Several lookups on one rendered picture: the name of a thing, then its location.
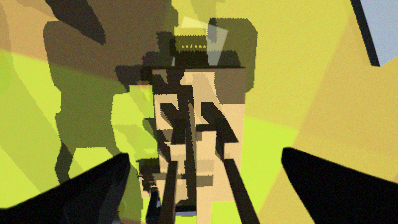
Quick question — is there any white ball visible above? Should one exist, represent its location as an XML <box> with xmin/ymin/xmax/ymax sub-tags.
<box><xmin>112</xmin><ymin>214</ymin><xmax>121</xmax><ymax>224</ymax></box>

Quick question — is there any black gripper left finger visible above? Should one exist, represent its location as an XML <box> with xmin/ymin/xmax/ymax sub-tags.
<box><xmin>0</xmin><ymin>152</ymin><xmax>130</xmax><ymax>224</ymax></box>

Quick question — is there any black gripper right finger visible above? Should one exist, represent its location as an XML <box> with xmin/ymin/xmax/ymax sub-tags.
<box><xmin>281</xmin><ymin>147</ymin><xmax>398</xmax><ymax>224</ymax></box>

